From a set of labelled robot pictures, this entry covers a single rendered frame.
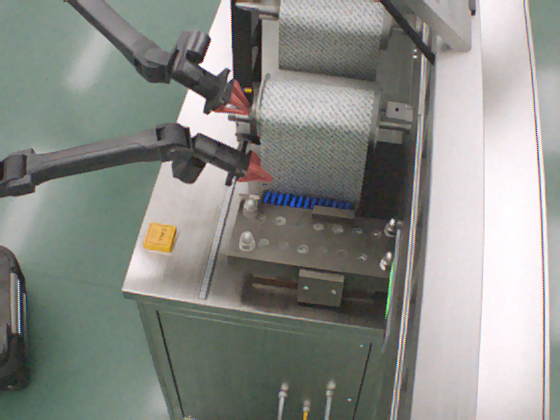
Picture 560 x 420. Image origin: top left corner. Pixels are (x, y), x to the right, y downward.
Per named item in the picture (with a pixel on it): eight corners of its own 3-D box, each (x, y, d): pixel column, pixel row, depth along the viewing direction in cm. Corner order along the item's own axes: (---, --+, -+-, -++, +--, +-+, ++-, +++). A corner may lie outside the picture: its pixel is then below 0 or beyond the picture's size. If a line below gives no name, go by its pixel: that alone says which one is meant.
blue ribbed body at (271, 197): (265, 196, 193) (265, 187, 190) (355, 209, 191) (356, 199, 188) (262, 208, 191) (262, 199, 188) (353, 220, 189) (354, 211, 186)
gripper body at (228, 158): (231, 189, 185) (202, 176, 183) (240, 155, 191) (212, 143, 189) (243, 174, 180) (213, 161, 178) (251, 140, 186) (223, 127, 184)
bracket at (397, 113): (386, 105, 175) (387, 99, 174) (412, 109, 175) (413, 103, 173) (385, 121, 172) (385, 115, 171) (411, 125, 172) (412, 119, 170)
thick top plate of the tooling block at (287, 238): (241, 215, 195) (240, 199, 190) (406, 238, 191) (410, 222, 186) (227, 269, 185) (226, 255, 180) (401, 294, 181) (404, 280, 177)
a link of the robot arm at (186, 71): (162, 79, 171) (176, 70, 167) (172, 54, 174) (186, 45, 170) (187, 94, 175) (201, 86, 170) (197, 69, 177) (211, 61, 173)
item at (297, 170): (261, 191, 193) (260, 139, 178) (359, 205, 191) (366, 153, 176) (260, 193, 193) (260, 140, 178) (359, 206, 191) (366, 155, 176)
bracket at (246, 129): (240, 181, 210) (237, 97, 186) (265, 184, 210) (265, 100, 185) (237, 196, 207) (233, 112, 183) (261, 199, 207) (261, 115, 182)
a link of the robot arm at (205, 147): (192, 140, 178) (196, 125, 182) (180, 161, 182) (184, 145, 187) (220, 153, 180) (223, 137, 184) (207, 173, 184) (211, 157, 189)
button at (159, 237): (150, 227, 201) (149, 221, 199) (177, 231, 200) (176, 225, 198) (143, 249, 196) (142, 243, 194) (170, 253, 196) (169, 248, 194)
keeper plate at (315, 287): (298, 294, 188) (299, 268, 180) (340, 300, 187) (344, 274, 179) (296, 303, 187) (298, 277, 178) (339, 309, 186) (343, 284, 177)
